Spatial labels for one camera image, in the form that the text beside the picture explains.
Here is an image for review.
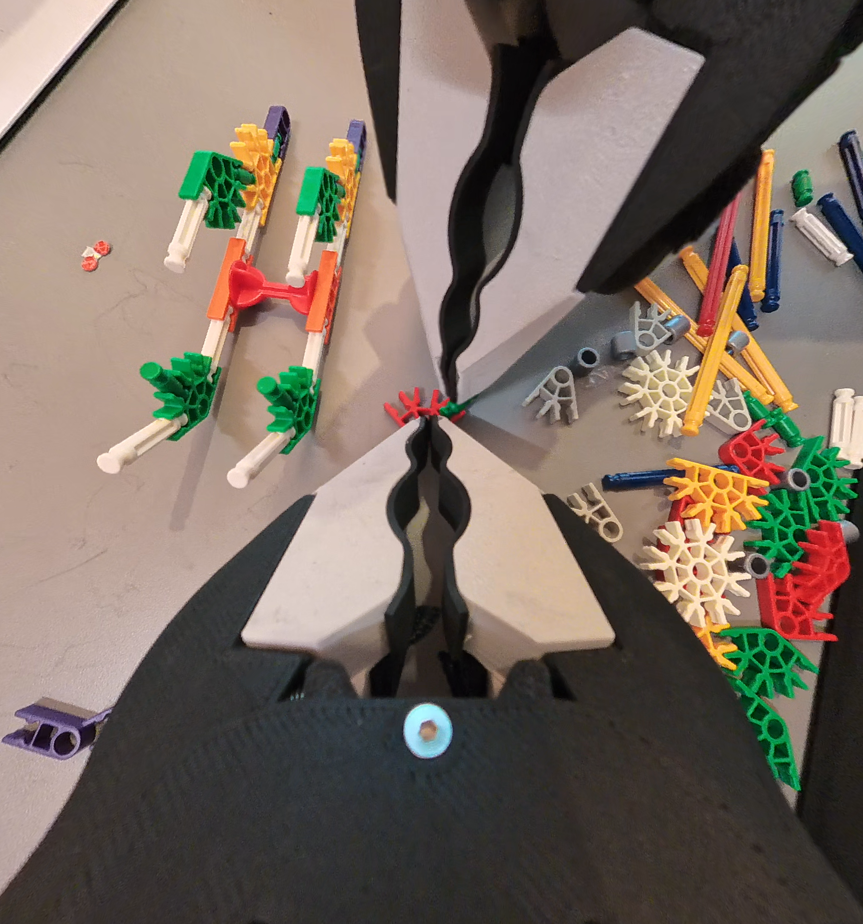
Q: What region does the grey toy connector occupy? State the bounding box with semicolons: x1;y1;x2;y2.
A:
521;366;580;425
704;377;751;434
626;302;674;355
565;484;625;544

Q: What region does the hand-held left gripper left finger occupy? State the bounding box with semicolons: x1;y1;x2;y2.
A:
240;417;432;661

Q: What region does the purple toy connector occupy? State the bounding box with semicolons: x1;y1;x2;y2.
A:
0;696;114;761

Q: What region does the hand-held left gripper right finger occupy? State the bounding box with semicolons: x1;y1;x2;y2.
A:
433;419;616;670

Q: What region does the yellow toy connector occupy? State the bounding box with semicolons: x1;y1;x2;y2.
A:
664;457;770;534
691;617;739;671

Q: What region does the green toy connector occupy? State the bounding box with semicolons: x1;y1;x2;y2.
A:
727;675;802;793
744;491;822;578
792;435;860;521
720;627;821;700

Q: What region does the dark blue toy rod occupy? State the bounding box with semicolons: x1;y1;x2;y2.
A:
815;191;863;293
838;130;863;228
727;238;759;333
761;209;786;313
602;469;681;493

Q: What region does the red toy rod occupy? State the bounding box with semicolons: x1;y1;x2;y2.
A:
696;195;741;338

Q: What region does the white snowflake toy connector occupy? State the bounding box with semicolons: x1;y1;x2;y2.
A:
638;518;752;628
617;348;701;439

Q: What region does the toy rail assembly with spool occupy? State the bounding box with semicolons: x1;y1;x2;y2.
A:
96;104;316;475

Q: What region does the yellow toy rod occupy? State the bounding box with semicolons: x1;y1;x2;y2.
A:
680;263;750;436
749;148;776;303
634;278;775;405
679;245;799;414

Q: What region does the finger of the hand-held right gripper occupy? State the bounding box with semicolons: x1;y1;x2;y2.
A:
452;27;708;412
395;0;558;394

